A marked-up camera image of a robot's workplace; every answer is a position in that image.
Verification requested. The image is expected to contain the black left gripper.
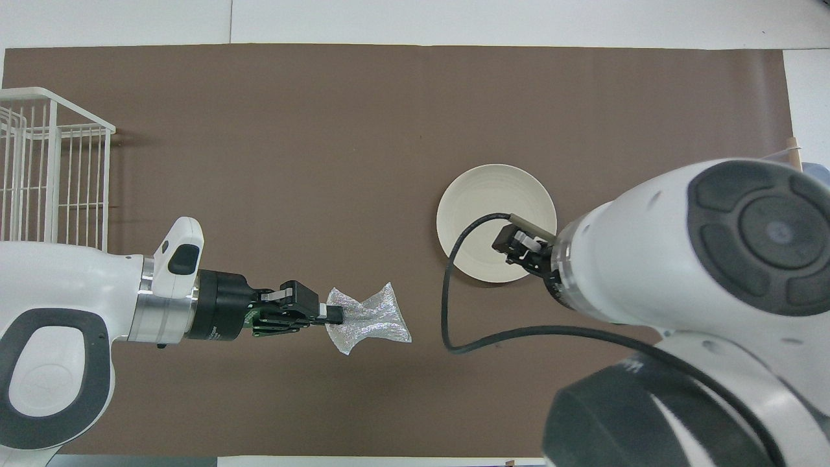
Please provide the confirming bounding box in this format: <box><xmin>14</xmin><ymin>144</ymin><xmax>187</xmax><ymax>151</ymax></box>
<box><xmin>187</xmin><ymin>269</ymin><xmax>345</xmax><ymax>342</ymax></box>

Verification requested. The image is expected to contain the white wire dish rack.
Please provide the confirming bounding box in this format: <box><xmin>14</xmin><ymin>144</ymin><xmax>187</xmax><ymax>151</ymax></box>
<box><xmin>0</xmin><ymin>87</ymin><xmax>117</xmax><ymax>253</ymax></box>

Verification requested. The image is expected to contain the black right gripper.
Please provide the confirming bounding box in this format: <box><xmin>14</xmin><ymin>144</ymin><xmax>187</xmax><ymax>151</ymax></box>
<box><xmin>491</xmin><ymin>223</ymin><xmax>566</xmax><ymax>291</ymax></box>

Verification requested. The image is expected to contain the brown table mat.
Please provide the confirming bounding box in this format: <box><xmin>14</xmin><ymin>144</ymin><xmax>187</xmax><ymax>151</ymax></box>
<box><xmin>0</xmin><ymin>43</ymin><xmax>790</xmax><ymax>459</ymax></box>

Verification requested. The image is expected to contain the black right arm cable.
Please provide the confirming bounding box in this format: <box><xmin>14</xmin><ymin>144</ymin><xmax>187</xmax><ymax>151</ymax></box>
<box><xmin>440</xmin><ymin>213</ymin><xmax>789</xmax><ymax>467</ymax></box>

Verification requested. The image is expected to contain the white cup rack wooden bar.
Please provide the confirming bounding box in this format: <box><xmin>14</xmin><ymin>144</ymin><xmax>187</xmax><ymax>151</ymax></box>
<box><xmin>759</xmin><ymin>135</ymin><xmax>804</xmax><ymax>171</ymax></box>

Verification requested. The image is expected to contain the silver foil packet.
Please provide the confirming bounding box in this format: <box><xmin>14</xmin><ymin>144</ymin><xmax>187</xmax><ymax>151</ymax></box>
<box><xmin>324</xmin><ymin>281</ymin><xmax>413</xmax><ymax>356</ymax></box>

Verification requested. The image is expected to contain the cream round plate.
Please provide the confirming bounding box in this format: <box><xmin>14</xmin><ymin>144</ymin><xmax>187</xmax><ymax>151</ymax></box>
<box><xmin>436</xmin><ymin>164</ymin><xmax>558</xmax><ymax>284</ymax></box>

